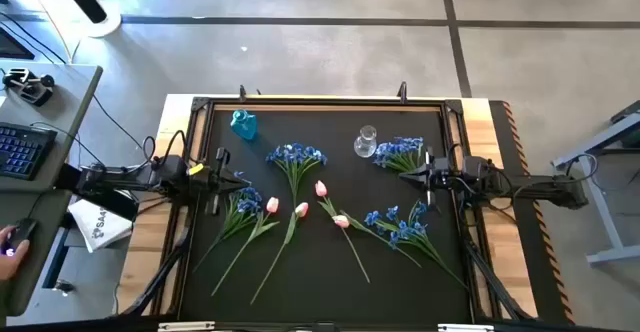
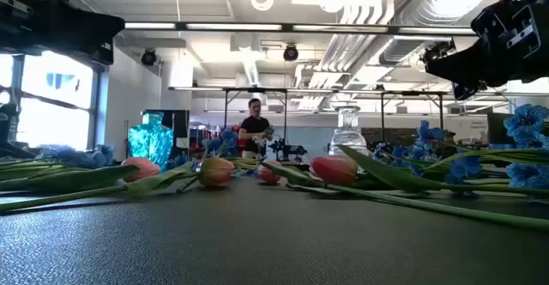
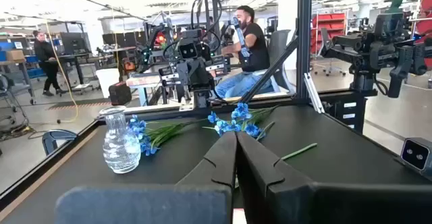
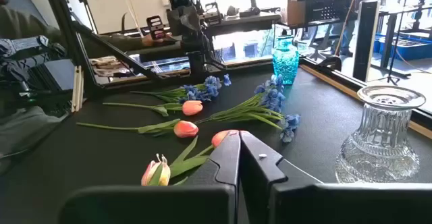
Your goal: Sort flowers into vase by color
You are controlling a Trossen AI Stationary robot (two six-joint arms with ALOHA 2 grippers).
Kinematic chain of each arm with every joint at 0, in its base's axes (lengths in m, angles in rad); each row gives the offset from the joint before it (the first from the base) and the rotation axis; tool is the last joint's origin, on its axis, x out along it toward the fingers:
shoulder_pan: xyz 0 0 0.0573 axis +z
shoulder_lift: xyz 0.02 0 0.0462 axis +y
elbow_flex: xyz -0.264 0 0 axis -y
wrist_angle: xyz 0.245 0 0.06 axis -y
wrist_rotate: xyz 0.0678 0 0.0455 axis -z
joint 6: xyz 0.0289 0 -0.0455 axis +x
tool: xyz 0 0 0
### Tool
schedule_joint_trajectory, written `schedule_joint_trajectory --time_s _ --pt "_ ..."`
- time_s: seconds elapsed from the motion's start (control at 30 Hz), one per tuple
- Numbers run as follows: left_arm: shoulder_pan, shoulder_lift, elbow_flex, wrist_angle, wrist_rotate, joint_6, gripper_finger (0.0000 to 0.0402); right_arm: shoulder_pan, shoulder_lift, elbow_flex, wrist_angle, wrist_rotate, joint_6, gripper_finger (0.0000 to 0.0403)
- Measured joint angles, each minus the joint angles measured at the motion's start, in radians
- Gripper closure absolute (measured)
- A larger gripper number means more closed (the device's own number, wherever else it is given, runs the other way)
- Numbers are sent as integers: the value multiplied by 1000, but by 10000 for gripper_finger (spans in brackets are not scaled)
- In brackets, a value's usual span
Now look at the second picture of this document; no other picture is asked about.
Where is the pink artificial tulip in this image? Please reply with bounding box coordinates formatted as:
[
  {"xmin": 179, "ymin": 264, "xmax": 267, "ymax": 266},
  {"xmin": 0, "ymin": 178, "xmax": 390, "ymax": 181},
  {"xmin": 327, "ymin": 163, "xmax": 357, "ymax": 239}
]
[
  {"xmin": 0, "ymin": 157, "xmax": 236, "ymax": 215},
  {"xmin": 0, "ymin": 156, "xmax": 161, "ymax": 193},
  {"xmin": 256, "ymin": 159, "xmax": 549, "ymax": 233},
  {"xmin": 308, "ymin": 144, "xmax": 549, "ymax": 197}
]

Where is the black computer monitor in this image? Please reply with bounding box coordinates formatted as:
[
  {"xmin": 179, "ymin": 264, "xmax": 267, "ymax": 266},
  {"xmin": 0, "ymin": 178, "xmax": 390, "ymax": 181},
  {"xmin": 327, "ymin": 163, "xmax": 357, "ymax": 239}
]
[{"xmin": 486, "ymin": 112, "xmax": 516, "ymax": 145}]

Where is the clear glass vase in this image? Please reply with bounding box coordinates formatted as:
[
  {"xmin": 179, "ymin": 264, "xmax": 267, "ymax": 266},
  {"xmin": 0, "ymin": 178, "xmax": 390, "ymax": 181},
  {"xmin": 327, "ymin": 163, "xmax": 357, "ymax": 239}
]
[{"xmin": 328, "ymin": 106, "xmax": 370, "ymax": 157}]

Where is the large bright window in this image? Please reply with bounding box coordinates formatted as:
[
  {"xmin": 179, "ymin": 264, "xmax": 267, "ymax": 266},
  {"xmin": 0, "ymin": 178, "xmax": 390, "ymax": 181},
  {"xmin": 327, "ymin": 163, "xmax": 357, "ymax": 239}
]
[{"xmin": 0, "ymin": 51, "xmax": 100, "ymax": 153}]

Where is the black ceiling camera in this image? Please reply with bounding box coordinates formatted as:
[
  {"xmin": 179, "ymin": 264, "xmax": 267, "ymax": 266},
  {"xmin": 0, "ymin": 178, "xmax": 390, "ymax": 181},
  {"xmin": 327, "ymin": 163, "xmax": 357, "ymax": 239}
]
[
  {"xmin": 282, "ymin": 44, "xmax": 300, "ymax": 63},
  {"xmin": 141, "ymin": 48, "xmax": 158, "ymax": 67},
  {"xmin": 422, "ymin": 39, "xmax": 456, "ymax": 64}
]

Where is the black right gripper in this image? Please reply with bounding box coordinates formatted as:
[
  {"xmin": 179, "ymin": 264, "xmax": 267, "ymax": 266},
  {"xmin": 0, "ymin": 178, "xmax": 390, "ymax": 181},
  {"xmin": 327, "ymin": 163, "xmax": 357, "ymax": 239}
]
[{"xmin": 424, "ymin": 0, "xmax": 549, "ymax": 102}]

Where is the turquoise glass vase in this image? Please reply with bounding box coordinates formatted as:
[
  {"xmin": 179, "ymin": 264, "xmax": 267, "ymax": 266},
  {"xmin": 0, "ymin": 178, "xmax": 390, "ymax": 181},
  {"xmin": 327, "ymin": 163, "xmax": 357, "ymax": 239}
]
[{"xmin": 128, "ymin": 111, "xmax": 175, "ymax": 171}]

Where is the black background rig frame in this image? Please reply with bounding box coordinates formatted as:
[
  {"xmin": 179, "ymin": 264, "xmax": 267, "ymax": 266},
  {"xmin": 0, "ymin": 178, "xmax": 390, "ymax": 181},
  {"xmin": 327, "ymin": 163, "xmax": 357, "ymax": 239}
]
[
  {"xmin": 221, "ymin": 86, "xmax": 289, "ymax": 144},
  {"xmin": 379, "ymin": 89, "xmax": 445, "ymax": 143}
]

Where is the blue artificial flower sprig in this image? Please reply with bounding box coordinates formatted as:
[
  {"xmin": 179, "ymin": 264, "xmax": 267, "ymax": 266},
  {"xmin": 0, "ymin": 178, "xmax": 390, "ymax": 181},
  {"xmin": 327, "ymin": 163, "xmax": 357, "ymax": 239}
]
[
  {"xmin": 422, "ymin": 103, "xmax": 549, "ymax": 200},
  {"xmin": 165, "ymin": 128, "xmax": 261, "ymax": 173},
  {"xmin": 371, "ymin": 119, "xmax": 455, "ymax": 179},
  {"xmin": 0, "ymin": 143, "xmax": 117, "ymax": 181}
]

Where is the silver ceiling duct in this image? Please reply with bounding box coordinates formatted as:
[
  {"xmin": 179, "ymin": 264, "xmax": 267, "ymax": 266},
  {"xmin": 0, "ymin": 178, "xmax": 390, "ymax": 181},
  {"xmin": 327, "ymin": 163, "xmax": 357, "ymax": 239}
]
[{"xmin": 379, "ymin": 0, "xmax": 481, "ymax": 66}]

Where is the white ceiling ring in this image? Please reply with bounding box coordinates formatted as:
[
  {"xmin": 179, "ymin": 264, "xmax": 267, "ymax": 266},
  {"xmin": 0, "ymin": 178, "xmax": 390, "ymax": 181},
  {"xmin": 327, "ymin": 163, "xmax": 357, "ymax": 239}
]
[{"xmin": 250, "ymin": 0, "xmax": 275, "ymax": 13}]

